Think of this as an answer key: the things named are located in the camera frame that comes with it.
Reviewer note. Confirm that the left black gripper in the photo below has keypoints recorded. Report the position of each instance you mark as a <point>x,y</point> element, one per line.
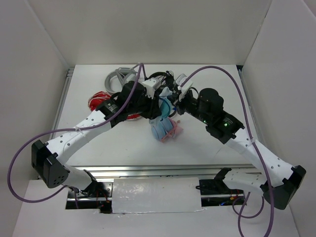
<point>153,110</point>

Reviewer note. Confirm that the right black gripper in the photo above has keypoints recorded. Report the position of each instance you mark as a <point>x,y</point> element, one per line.
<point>179,104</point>

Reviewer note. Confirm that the teal cat ear headphones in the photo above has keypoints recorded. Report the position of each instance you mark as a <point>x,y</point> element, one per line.
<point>165,105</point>

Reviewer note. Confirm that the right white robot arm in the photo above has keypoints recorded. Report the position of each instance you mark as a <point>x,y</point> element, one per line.
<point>279,180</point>

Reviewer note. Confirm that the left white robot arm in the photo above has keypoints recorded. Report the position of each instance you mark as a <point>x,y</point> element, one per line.
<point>50,159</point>

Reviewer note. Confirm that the red black headphones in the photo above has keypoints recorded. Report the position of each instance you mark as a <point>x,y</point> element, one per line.
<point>133,117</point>

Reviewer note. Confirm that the blue pink cat headphones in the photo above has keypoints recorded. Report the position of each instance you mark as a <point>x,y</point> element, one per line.
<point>165,129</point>

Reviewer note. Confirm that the black headphones upper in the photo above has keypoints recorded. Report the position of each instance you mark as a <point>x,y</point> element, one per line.
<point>166,79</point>

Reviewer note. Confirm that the white grey headphones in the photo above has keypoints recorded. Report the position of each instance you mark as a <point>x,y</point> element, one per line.
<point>123,75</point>

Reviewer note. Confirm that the folded red headphones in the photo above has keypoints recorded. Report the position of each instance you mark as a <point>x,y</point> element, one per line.
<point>97,99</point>

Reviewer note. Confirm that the white foil covered plate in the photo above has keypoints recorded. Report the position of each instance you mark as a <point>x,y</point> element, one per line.
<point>156,195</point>

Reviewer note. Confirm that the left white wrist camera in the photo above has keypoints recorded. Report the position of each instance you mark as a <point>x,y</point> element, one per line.
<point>150,86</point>

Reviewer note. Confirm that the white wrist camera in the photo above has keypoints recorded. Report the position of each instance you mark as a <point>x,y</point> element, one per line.
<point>150,86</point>
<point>182,86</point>

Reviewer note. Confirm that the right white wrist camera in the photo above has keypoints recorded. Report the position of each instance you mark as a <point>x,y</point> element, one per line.
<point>182,86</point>

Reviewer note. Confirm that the aluminium rail frame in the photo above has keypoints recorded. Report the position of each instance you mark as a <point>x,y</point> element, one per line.
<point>99,186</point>

